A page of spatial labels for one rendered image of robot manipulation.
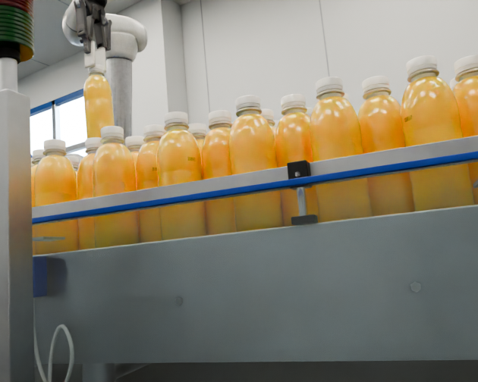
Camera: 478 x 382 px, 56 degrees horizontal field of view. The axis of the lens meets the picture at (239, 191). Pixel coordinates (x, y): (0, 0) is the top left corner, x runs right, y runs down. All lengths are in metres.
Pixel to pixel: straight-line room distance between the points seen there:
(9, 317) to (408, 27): 3.40
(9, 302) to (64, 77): 5.27
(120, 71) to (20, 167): 1.33
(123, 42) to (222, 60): 2.42
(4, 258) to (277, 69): 3.51
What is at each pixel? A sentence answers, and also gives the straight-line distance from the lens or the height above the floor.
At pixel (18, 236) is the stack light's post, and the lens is 0.61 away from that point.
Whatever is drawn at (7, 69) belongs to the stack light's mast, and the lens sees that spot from 0.67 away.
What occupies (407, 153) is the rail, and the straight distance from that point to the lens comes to 0.59.
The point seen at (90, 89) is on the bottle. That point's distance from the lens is 1.25.
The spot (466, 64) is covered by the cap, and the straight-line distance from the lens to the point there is 0.72.
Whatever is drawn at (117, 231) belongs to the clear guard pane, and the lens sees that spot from 0.63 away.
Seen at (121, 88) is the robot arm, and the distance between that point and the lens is 1.91.
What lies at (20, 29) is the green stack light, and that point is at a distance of 0.68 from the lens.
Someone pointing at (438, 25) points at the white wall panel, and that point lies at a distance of 3.65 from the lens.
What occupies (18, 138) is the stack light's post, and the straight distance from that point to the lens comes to 0.64.
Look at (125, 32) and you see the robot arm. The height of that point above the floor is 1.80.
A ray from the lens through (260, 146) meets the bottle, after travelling 0.67.
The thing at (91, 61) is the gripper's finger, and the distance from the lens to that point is 1.29.
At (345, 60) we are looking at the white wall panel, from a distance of 3.74.
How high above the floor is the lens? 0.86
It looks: 9 degrees up
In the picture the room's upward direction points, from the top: 5 degrees counter-clockwise
